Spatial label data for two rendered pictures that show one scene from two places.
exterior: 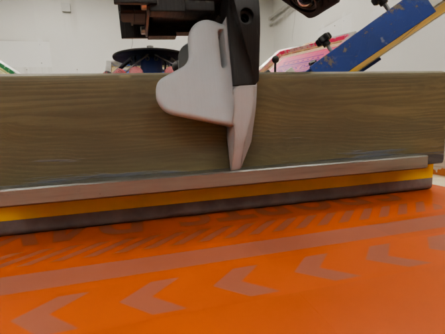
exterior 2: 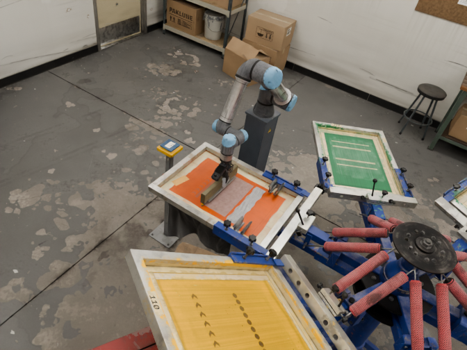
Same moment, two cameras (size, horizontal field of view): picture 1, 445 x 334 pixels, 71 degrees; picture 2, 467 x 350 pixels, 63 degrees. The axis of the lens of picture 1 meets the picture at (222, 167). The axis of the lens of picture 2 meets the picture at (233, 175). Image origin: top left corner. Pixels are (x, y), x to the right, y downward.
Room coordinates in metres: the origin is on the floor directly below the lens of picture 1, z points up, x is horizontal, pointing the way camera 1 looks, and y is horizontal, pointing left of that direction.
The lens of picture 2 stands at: (1.37, -1.28, 2.62)
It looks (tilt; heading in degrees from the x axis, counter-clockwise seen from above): 42 degrees down; 129
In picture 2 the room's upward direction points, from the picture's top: 11 degrees clockwise
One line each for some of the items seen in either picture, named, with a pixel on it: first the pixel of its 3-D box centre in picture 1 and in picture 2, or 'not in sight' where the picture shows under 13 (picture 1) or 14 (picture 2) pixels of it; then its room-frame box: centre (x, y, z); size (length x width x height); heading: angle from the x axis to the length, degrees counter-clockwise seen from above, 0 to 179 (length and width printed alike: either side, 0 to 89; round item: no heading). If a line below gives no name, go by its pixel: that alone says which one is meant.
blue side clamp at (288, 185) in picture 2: not in sight; (283, 185); (0.46, 0.35, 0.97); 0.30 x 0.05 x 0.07; 14
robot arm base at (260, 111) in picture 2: not in sight; (264, 105); (0.00, 0.58, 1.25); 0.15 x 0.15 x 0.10
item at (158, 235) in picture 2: not in sight; (168, 194); (-0.29, 0.00, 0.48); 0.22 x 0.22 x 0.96; 14
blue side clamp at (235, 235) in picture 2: not in sight; (238, 239); (0.59, -0.19, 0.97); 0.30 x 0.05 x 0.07; 14
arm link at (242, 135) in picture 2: not in sight; (236, 136); (0.19, 0.12, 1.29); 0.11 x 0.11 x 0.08; 9
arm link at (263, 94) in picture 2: not in sight; (269, 91); (0.01, 0.58, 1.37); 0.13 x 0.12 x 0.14; 9
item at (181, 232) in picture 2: not in sight; (199, 232); (0.29, -0.20, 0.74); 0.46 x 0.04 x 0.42; 14
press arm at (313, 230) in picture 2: not in sight; (313, 232); (0.84, 0.15, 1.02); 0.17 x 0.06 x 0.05; 14
